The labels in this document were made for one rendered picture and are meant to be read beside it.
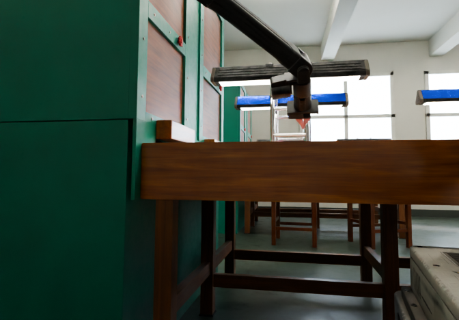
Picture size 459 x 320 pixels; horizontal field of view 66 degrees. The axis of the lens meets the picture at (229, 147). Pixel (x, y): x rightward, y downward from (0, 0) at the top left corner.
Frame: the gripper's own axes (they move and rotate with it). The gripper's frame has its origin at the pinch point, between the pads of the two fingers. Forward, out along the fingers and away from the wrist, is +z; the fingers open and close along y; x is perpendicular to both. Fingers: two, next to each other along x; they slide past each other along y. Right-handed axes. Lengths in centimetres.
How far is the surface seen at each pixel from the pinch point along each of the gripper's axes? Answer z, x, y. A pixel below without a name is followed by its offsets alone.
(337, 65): -4.3, -29.6, -13.6
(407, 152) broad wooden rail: -5.0, 17.8, -29.2
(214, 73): -5.4, -28.2, 35.4
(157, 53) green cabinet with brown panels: -21, -21, 54
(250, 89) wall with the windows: 305, -433, 97
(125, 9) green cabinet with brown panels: -41, -16, 57
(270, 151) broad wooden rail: -6.4, 17.7, 9.8
